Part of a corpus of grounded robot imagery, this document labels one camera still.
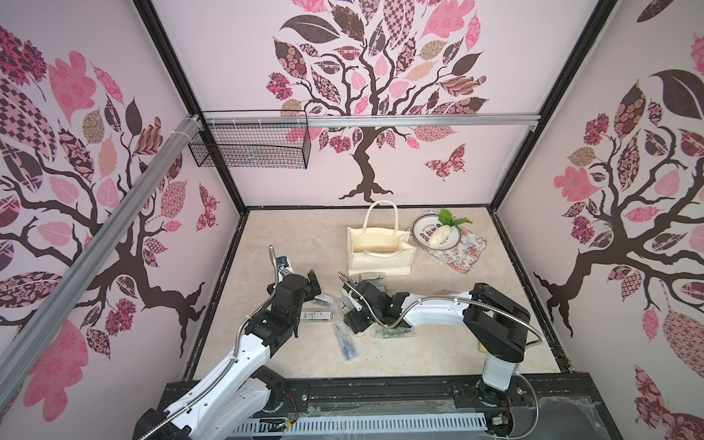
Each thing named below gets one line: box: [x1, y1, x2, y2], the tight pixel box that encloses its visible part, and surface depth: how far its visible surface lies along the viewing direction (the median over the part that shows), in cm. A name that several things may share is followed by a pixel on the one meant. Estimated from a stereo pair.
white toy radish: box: [428, 209, 473, 249], surface depth 112 cm
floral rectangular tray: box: [408, 209, 489, 275], surface depth 106 cm
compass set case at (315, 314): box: [299, 310, 333, 320], surface depth 89 cm
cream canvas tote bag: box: [346, 199, 417, 276], surface depth 97 cm
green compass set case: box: [374, 326, 414, 339], surface depth 85 cm
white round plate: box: [412, 213, 462, 252], surface depth 112 cm
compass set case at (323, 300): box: [312, 293, 336, 307], surface depth 92 cm
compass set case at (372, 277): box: [358, 273, 386, 285], surface depth 98 cm
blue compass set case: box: [335, 322, 357, 361], surface depth 85 cm
